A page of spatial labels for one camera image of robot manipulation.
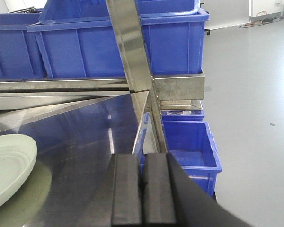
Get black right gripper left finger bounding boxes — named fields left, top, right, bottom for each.
left=111, top=154, right=142, bottom=225

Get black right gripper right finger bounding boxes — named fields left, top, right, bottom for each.
left=142, top=153, right=249, bottom=227

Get blue plastic crate on shelf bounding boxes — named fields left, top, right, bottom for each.
left=27, top=10, right=209, bottom=78

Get pale green round plate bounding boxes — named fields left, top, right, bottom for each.
left=0, top=134, right=37, bottom=207

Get blue crate at far left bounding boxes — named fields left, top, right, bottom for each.
left=0, top=13, right=46, bottom=79

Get blue open bin lower shelf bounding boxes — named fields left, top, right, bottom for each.
left=163, top=120, right=222, bottom=196

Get blue crate nested on top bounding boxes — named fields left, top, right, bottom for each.
left=39, top=0, right=200, bottom=24

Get stainless steel shelf rack frame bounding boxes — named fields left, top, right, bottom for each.
left=0, top=0, right=204, bottom=152

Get cables on floor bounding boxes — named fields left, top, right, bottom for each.
left=239, top=10, right=284, bottom=29

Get blue bin behind lower bin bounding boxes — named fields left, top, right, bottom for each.
left=162, top=110, right=205, bottom=121

